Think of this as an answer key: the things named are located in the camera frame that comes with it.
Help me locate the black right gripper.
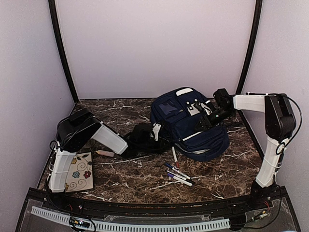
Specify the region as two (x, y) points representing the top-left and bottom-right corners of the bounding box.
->
(193, 107), (234, 131)

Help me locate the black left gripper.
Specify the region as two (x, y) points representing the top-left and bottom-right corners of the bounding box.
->
(138, 138), (172, 155)

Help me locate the navy blue backpack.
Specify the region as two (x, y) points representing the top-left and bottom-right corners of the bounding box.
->
(150, 87), (229, 162)

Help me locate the red capped white marker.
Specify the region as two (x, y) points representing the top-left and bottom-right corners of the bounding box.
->
(171, 147), (179, 169)

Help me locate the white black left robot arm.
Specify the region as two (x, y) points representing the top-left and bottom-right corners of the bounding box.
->
(47, 109), (171, 211)

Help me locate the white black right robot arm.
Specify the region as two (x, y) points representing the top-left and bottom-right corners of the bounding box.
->
(193, 89), (301, 189)

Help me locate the blue capped white marker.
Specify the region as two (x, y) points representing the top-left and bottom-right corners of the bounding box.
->
(165, 163), (179, 172)

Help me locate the purple capped white marker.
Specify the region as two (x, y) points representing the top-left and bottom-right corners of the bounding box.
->
(166, 170), (190, 180)

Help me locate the black capped white marker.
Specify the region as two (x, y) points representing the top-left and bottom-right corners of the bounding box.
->
(168, 173), (193, 187)

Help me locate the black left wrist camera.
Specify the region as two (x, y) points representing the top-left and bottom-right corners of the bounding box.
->
(130, 123), (154, 142)

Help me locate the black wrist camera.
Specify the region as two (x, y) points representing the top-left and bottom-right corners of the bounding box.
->
(213, 88), (231, 108)
(130, 123), (154, 142)

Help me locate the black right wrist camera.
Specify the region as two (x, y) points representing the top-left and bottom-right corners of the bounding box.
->
(213, 88), (231, 108)

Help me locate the black front rail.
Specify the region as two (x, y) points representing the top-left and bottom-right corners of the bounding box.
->
(26, 187), (288, 218)

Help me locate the white slotted cable duct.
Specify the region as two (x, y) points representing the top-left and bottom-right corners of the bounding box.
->
(30, 206), (230, 232)

